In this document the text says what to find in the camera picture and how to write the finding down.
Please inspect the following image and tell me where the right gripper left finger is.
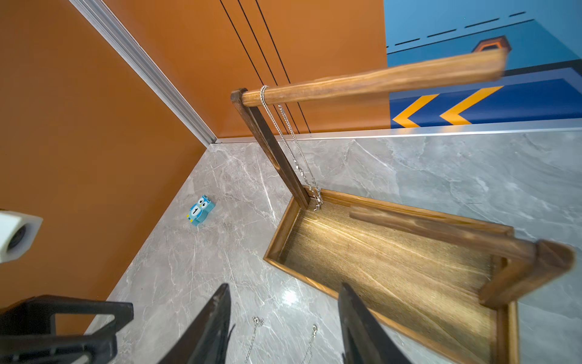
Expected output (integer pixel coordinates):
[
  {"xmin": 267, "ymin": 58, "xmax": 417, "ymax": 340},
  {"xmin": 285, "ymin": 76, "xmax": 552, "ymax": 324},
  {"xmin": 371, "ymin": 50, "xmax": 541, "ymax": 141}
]
[{"xmin": 159, "ymin": 283, "xmax": 232, "ymax": 363}]

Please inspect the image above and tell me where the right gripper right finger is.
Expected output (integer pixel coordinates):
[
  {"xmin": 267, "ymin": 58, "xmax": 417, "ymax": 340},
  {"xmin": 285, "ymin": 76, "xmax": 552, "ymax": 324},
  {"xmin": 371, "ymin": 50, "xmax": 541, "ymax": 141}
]
[{"xmin": 338, "ymin": 283, "xmax": 411, "ymax": 364}]

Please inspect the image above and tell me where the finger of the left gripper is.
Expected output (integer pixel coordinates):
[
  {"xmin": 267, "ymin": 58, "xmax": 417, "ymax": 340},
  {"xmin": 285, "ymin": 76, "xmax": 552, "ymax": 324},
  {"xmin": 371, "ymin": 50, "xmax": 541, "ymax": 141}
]
[{"xmin": 1, "ymin": 295, "xmax": 134, "ymax": 363}]

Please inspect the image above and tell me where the silver clasp chain necklace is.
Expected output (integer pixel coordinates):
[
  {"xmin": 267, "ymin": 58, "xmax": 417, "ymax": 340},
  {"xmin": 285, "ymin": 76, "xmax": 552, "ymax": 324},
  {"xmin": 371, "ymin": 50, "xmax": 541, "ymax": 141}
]
[{"xmin": 301, "ymin": 324, "xmax": 319, "ymax": 364}]

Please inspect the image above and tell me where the silver end chain necklace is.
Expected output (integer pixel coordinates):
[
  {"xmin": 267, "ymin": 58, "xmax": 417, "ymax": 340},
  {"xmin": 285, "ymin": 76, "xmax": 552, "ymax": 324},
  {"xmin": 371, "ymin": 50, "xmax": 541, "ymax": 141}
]
[{"xmin": 242, "ymin": 316, "xmax": 265, "ymax": 364}]

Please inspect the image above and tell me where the wooden jewelry display stand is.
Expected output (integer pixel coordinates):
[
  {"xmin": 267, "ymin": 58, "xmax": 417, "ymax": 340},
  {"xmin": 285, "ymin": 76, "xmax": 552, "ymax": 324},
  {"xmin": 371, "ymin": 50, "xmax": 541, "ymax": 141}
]
[{"xmin": 230, "ymin": 49, "xmax": 576, "ymax": 363}]

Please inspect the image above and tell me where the silver star pendant necklace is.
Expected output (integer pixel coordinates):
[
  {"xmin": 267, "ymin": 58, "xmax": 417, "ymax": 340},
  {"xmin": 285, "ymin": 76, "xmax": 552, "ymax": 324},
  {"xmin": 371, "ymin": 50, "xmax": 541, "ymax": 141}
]
[{"xmin": 258, "ymin": 85, "xmax": 324, "ymax": 212}]

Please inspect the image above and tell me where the small blue owl toy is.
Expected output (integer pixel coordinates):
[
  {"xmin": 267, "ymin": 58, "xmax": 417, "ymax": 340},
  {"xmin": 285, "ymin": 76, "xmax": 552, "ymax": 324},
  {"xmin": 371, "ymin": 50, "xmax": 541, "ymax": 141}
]
[{"xmin": 187, "ymin": 195, "xmax": 215, "ymax": 226}]

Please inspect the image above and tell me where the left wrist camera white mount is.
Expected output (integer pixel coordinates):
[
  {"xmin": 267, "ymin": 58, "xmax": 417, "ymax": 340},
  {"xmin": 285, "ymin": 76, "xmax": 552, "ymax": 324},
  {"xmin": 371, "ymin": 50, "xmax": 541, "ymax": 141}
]
[{"xmin": 1, "ymin": 210, "xmax": 43, "ymax": 264}]

